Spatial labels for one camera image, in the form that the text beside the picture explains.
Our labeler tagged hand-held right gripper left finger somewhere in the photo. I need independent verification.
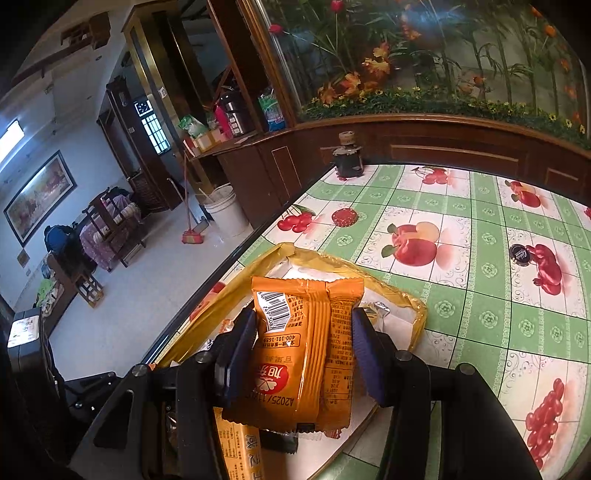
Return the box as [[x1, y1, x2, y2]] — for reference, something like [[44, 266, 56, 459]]
[[69, 308, 257, 480]]

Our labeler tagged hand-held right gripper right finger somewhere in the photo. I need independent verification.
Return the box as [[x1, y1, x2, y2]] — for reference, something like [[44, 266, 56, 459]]
[[352, 307, 543, 480]]

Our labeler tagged small orange snack packet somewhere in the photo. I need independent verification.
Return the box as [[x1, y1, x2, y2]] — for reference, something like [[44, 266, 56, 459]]
[[318, 281, 365, 437], [222, 276, 332, 432]]

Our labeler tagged silver foil packet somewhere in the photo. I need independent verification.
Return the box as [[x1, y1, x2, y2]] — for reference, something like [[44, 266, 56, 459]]
[[362, 300, 393, 320]]

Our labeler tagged large orange snack packet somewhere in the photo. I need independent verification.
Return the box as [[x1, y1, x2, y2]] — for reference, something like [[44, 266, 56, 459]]
[[213, 408, 267, 480]]

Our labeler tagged yellow edged white tray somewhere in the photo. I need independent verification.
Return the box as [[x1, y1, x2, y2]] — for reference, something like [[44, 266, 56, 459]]
[[148, 242, 428, 480]]

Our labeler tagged green fruit print tablecloth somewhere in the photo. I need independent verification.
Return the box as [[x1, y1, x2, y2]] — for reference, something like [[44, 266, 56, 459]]
[[185, 164, 591, 480]]

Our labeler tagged red broom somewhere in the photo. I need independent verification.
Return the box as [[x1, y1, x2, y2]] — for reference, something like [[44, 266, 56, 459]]
[[181, 152, 206, 246]]

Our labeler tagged wooden chair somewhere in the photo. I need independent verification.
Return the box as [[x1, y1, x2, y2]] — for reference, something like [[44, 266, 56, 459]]
[[81, 187, 147, 268]]

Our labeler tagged white plastic bucket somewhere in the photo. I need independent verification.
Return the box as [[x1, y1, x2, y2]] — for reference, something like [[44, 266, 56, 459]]
[[201, 184, 253, 239]]

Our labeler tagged dark ink bottle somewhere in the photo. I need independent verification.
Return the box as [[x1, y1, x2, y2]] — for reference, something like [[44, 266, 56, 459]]
[[332, 131, 365, 180]]

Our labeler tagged yellow cardboard box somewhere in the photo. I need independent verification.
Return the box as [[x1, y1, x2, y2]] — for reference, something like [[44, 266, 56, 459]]
[[185, 129, 230, 153]]

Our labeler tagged green white bag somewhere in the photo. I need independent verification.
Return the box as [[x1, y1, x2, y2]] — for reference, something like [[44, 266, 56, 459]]
[[178, 115, 206, 139]]

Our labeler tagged red bottle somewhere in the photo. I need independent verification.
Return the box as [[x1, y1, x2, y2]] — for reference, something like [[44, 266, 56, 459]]
[[213, 104, 233, 139]]

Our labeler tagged dark thermos jug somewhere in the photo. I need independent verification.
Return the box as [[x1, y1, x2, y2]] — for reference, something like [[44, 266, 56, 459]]
[[219, 90, 253, 138]]

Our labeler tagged blue green plastic bag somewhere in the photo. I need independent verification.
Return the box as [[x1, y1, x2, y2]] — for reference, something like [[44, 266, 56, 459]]
[[257, 90, 283, 132]]

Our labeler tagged tall wooden glass cabinet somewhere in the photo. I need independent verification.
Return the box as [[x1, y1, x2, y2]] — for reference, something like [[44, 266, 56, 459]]
[[122, 7, 218, 213]]

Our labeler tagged artificial flower glass display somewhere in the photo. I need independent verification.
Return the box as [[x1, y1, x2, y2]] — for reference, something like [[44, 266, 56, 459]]
[[240, 0, 591, 149]]

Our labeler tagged framed wall painting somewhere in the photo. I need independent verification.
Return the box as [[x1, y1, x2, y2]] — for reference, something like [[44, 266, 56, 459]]
[[4, 150, 77, 246]]

